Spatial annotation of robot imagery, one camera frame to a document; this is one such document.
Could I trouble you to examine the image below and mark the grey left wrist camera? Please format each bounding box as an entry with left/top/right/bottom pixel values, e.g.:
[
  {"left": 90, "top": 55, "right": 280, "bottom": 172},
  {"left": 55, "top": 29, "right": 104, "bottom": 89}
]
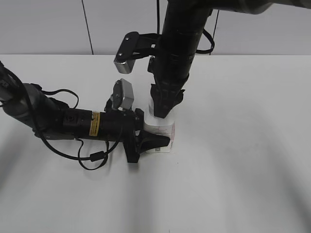
[{"left": 104, "top": 78, "right": 134, "bottom": 112}]

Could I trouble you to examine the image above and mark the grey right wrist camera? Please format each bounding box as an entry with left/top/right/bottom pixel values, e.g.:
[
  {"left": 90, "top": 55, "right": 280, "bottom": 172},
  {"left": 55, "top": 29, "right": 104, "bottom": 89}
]
[{"left": 114, "top": 32, "right": 160, "bottom": 74}]

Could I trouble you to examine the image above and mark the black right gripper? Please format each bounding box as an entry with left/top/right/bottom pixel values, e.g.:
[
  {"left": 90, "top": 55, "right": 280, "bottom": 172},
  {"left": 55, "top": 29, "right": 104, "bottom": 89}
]
[{"left": 147, "top": 52, "right": 194, "bottom": 118}]

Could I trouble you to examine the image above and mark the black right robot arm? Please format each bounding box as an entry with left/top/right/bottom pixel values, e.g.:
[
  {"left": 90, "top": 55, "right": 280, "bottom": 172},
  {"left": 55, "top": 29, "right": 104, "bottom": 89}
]
[{"left": 148, "top": 0, "right": 311, "bottom": 118}]

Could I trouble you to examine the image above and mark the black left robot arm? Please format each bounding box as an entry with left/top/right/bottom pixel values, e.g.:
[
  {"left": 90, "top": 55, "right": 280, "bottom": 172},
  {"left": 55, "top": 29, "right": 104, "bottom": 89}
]
[{"left": 0, "top": 66, "right": 170, "bottom": 165}]

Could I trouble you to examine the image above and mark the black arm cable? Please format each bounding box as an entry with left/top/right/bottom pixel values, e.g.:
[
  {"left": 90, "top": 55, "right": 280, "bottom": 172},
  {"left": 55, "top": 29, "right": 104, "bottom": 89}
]
[
  {"left": 14, "top": 80, "right": 124, "bottom": 170},
  {"left": 195, "top": 9, "right": 219, "bottom": 55}
]

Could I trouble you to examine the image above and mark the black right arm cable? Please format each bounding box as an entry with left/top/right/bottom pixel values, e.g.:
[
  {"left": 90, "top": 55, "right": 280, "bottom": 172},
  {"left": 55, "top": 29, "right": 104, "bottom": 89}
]
[{"left": 195, "top": 9, "right": 219, "bottom": 55}]

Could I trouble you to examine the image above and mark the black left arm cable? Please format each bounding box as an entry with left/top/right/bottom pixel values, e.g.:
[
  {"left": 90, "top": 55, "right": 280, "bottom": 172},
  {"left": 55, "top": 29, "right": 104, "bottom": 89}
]
[{"left": 14, "top": 80, "right": 124, "bottom": 170}]

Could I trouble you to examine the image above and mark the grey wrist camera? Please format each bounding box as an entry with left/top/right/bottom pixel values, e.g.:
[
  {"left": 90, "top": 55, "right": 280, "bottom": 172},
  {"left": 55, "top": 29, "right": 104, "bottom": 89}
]
[
  {"left": 104, "top": 78, "right": 134, "bottom": 112},
  {"left": 114, "top": 32, "right": 160, "bottom": 74}
]

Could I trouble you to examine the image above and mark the white round bottle cap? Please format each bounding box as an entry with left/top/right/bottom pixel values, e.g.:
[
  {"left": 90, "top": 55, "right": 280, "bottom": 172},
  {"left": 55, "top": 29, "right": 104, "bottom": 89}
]
[{"left": 148, "top": 98, "right": 155, "bottom": 116}]

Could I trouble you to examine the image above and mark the white yili changqing bottle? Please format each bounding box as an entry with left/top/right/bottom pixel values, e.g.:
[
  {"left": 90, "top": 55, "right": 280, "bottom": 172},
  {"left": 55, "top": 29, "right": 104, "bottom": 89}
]
[{"left": 144, "top": 108, "right": 175, "bottom": 153}]

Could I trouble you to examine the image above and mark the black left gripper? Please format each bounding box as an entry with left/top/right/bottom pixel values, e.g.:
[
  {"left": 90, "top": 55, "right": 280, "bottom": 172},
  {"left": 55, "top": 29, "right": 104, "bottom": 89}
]
[{"left": 98, "top": 108, "right": 170, "bottom": 163}]

